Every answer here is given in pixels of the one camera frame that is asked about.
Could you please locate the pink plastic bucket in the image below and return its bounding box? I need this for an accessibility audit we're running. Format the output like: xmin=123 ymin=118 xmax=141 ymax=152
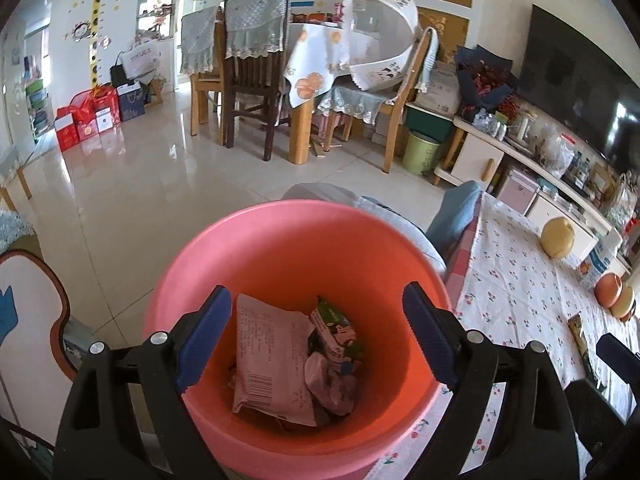
xmin=141 ymin=199 xmax=457 ymax=468

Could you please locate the green and white packet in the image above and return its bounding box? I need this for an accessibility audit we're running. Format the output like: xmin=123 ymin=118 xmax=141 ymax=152
xmin=307 ymin=296 xmax=366 ymax=363

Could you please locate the black television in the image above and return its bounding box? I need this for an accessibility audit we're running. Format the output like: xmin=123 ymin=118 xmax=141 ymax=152
xmin=515 ymin=4 xmax=640 ymax=176

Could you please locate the small yellow pear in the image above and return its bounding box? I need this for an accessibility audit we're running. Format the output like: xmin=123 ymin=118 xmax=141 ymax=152
xmin=541 ymin=216 xmax=582 ymax=260

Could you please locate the pink storage box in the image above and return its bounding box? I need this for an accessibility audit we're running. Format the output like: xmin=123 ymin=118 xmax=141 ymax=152
xmin=500 ymin=167 xmax=541 ymax=216

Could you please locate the dark wrapped flower bouquet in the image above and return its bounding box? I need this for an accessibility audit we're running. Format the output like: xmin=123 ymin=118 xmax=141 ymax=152
xmin=452 ymin=44 xmax=516 ymax=111

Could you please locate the dark blue gift bag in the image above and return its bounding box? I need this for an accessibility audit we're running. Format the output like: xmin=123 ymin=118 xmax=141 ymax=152
xmin=116 ymin=81 xmax=147 ymax=122

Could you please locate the glass coffee pot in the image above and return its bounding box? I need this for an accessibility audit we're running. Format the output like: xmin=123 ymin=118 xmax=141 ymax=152
xmin=505 ymin=110 xmax=538 ymax=148

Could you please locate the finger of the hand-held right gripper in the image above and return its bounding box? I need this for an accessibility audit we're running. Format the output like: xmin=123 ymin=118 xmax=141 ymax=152
xmin=595 ymin=332 xmax=640 ymax=386

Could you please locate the patterned plastic bag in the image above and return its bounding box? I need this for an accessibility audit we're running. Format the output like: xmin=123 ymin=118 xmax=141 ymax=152
xmin=602 ymin=172 xmax=638 ymax=233

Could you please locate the white shopping bag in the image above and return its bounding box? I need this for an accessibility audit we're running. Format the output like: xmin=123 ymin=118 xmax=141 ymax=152
xmin=117 ymin=42 xmax=162 ymax=83

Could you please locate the clear plastic bag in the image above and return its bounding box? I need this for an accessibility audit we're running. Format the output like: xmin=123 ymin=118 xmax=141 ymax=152
xmin=537 ymin=125 xmax=578 ymax=171

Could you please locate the blue seat cushion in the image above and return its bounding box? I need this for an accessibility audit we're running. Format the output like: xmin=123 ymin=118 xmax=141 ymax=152
xmin=425 ymin=180 xmax=483 ymax=266

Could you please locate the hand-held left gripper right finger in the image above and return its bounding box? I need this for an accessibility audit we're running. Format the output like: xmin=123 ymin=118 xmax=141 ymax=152
xmin=401 ymin=281 xmax=581 ymax=480

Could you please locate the storage shelf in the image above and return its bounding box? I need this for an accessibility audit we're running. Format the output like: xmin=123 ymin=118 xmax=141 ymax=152
xmin=20 ymin=55 xmax=53 ymax=136

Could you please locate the dark wooden chair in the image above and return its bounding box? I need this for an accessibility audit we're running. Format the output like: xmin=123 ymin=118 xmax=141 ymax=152
xmin=215 ymin=0 xmax=293 ymax=161

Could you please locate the small pink packet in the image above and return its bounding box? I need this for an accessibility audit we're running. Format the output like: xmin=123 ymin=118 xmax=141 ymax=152
xmin=304 ymin=351 xmax=361 ymax=417

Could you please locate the dining table with orange-print cloth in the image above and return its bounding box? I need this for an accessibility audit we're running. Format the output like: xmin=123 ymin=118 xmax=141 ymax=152
xmin=282 ymin=20 xmax=416 ymax=166

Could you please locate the dark green storage box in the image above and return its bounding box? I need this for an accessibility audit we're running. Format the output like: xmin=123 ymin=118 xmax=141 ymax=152
xmin=404 ymin=102 xmax=456 ymax=143

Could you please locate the light green waste bin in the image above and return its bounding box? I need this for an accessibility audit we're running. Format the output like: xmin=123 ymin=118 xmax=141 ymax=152
xmin=401 ymin=130 xmax=442 ymax=176

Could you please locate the dark brown wrapper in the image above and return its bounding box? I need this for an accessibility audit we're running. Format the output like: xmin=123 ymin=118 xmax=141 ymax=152
xmin=567 ymin=312 xmax=608 ymax=391

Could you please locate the white printed plastic bag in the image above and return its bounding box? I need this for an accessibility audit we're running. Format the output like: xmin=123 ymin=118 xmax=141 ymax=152
xmin=231 ymin=293 xmax=331 ymax=428

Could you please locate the red gift box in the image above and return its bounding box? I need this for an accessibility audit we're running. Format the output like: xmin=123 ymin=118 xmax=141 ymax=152
xmin=54 ymin=106 xmax=81 ymax=152
xmin=92 ymin=87 xmax=122 ymax=133
xmin=72 ymin=100 xmax=99 ymax=142

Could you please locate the white cartoon board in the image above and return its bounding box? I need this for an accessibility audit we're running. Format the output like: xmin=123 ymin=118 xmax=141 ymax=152
xmin=0 ymin=250 xmax=71 ymax=461

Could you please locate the clear mesh food cover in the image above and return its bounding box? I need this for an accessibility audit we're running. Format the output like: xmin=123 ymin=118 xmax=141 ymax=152
xmin=342 ymin=0 xmax=420 ymax=92

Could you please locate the cherry-print tablecloth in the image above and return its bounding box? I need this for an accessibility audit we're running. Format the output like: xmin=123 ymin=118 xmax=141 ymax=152
xmin=365 ymin=192 xmax=640 ymax=480

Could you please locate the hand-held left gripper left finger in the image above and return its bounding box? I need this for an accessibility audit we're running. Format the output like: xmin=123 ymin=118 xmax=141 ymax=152
xmin=52 ymin=284 xmax=233 ymax=480

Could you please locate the large yellow pear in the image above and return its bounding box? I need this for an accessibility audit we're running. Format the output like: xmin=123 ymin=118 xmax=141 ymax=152
xmin=611 ymin=284 xmax=637 ymax=320

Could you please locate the giraffe wall sticker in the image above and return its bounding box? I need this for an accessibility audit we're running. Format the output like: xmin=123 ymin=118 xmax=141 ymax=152
xmin=87 ymin=0 xmax=123 ymax=91

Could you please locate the white bottle with blue label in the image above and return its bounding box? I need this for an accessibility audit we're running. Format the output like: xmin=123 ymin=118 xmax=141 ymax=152
xmin=575 ymin=232 xmax=623 ymax=288

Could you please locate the cream television cabinet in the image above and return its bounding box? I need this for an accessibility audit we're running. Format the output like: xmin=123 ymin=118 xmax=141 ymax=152
xmin=432 ymin=115 xmax=631 ymax=271

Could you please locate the red apple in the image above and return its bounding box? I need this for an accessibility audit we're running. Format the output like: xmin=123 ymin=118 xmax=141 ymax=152
xmin=594 ymin=272 xmax=623 ymax=308

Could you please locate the light wooden chair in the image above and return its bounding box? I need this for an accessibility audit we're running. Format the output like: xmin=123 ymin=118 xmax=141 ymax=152
xmin=179 ymin=5 xmax=226 ymax=136
xmin=320 ymin=27 xmax=441 ymax=173

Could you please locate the grey cloth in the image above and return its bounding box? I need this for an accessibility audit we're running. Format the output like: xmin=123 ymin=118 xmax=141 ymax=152
xmin=282 ymin=182 xmax=447 ymax=273

